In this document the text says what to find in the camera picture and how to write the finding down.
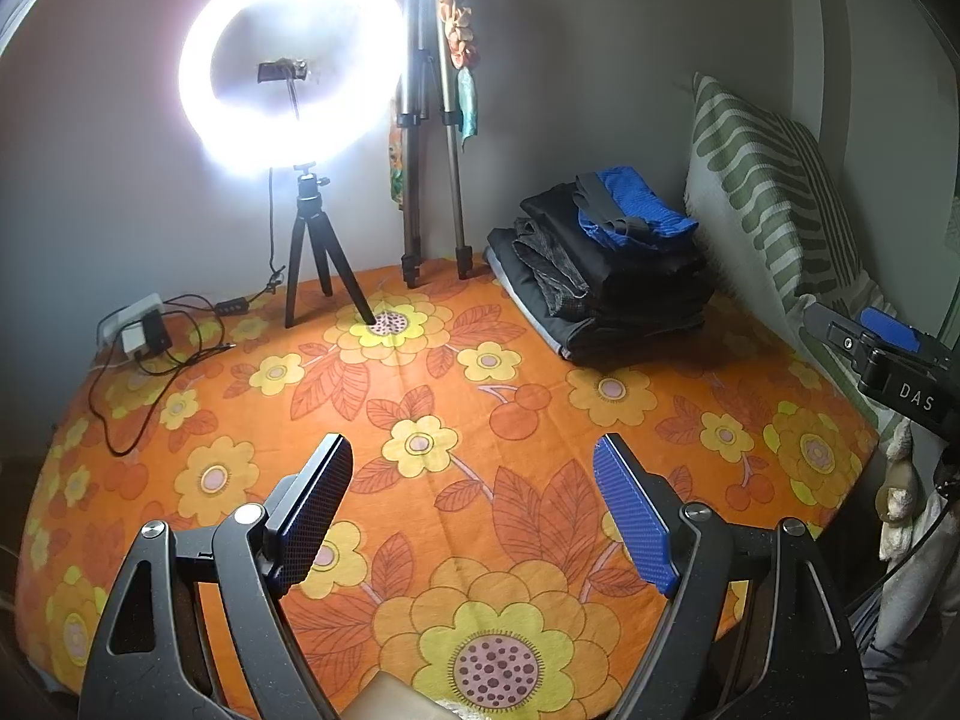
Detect white power strip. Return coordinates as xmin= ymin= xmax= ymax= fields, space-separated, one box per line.
xmin=97 ymin=294 xmax=166 ymax=357

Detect black folded pants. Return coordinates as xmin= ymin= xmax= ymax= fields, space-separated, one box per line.
xmin=521 ymin=181 xmax=710 ymax=316

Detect orange scrunchie cloth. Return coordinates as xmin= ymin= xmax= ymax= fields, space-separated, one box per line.
xmin=439 ymin=0 xmax=477 ymax=68

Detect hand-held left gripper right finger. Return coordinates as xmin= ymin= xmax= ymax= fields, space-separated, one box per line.
xmin=592 ymin=433 xmax=871 ymax=720

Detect blue pants with grey waistband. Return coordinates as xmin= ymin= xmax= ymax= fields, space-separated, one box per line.
xmin=574 ymin=165 xmax=700 ymax=252

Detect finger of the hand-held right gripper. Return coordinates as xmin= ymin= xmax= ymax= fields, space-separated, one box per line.
xmin=806 ymin=302 xmax=884 ymax=392
xmin=859 ymin=306 xmax=960 ymax=376

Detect cream plush toy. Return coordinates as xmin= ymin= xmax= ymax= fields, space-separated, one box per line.
xmin=876 ymin=420 xmax=925 ymax=563

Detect black ring light cable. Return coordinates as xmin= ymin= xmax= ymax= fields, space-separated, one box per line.
xmin=161 ymin=169 xmax=290 ymax=323

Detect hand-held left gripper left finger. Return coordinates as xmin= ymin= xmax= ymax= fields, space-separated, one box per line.
xmin=79 ymin=433 xmax=355 ymax=720

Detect orange floral blanket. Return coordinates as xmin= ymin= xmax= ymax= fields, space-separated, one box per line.
xmin=19 ymin=262 xmax=882 ymax=720

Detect green cloth strip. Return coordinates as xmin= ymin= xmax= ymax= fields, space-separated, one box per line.
xmin=456 ymin=66 xmax=481 ymax=137

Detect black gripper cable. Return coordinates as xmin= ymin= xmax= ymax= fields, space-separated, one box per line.
xmin=847 ymin=465 xmax=960 ymax=616

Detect tall silver tripod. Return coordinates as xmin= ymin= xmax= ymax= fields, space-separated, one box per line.
xmin=394 ymin=0 xmax=475 ymax=290

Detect floral patterned cloth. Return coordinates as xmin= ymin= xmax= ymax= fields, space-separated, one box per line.
xmin=385 ymin=116 xmax=410 ymax=209

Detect black adapter cable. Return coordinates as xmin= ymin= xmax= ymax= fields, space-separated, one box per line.
xmin=90 ymin=300 xmax=233 ymax=455

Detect white ring light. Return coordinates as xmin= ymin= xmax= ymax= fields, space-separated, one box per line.
xmin=178 ymin=0 xmax=410 ymax=173

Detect green striped white pillow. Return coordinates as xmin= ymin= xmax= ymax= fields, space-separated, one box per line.
xmin=684 ymin=73 xmax=871 ymax=308
xmin=780 ymin=277 xmax=912 ymax=443

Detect beige cloth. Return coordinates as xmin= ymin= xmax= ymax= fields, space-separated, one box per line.
xmin=351 ymin=671 xmax=481 ymax=720

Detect pile of dark folded clothes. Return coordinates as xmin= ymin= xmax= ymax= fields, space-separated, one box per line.
xmin=486 ymin=217 xmax=710 ymax=362

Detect small black tripod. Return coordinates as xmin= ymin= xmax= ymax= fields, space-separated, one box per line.
xmin=283 ymin=163 xmax=376 ymax=329

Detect grey striped cloth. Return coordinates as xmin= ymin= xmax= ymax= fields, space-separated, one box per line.
xmin=855 ymin=600 xmax=960 ymax=720

